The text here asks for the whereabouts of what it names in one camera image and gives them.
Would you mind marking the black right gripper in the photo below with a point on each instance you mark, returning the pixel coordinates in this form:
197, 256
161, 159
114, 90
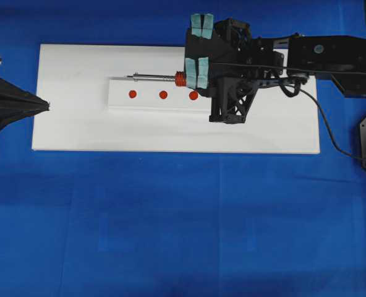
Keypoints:
258, 60

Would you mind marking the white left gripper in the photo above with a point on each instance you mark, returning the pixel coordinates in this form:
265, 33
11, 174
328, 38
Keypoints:
11, 114

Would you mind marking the red soldering iron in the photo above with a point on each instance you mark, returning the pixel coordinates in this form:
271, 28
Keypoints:
179, 78

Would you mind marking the red round mark right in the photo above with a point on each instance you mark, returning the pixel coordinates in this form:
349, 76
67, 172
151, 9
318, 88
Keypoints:
193, 95

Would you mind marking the white raised strip plate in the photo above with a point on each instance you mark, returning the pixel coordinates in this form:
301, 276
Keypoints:
125, 94

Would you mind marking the white rectangular board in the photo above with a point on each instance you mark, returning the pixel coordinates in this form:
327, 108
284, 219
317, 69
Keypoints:
74, 79

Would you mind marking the blue table cloth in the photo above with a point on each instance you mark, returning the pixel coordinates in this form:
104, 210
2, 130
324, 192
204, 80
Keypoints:
178, 224

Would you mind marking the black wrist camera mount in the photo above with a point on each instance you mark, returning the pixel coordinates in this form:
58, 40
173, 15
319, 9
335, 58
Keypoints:
231, 100

